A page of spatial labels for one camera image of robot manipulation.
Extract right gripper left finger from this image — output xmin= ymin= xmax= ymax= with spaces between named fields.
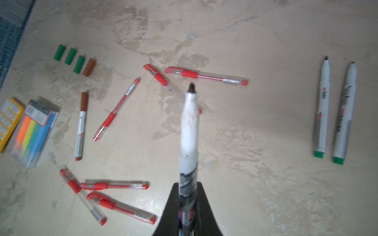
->
xmin=153 ymin=183 xmax=180 ymax=236

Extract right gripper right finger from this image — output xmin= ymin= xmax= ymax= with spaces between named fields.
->
xmin=195 ymin=182 xmax=223 ymax=236

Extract red gel pen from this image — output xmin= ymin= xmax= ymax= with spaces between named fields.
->
xmin=165 ymin=66 xmax=249 ymax=86
xmin=80 ymin=181 xmax=150 ymax=190
xmin=143 ymin=64 xmax=202 ymax=117
xmin=59 ymin=167 xmax=107 ymax=226
xmin=93 ymin=78 xmax=141 ymax=141
xmin=86 ymin=192 xmax=158 ymax=225

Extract brown cap marker bottom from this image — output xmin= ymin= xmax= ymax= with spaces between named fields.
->
xmin=179 ymin=83 xmax=199 ymax=236

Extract green cap marker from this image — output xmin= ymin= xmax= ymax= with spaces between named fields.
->
xmin=333 ymin=62 xmax=357 ymax=165
xmin=313 ymin=56 xmax=330 ymax=158

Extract brown cap white marker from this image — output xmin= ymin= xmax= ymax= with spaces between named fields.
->
xmin=74 ymin=92 xmax=89 ymax=161

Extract green pen cap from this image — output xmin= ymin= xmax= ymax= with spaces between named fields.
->
xmin=74 ymin=55 xmax=86 ymax=74
xmin=65 ymin=48 xmax=77 ymax=65
xmin=54 ymin=44 xmax=66 ymax=61

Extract red gel pen upright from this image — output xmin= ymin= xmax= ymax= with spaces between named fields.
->
xmin=93 ymin=78 xmax=141 ymax=141

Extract highlighter set clear case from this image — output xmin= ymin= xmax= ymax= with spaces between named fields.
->
xmin=11 ymin=99 xmax=59 ymax=169

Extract yellow calculator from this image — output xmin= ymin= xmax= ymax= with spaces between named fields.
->
xmin=1 ymin=98 xmax=24 ymax=152

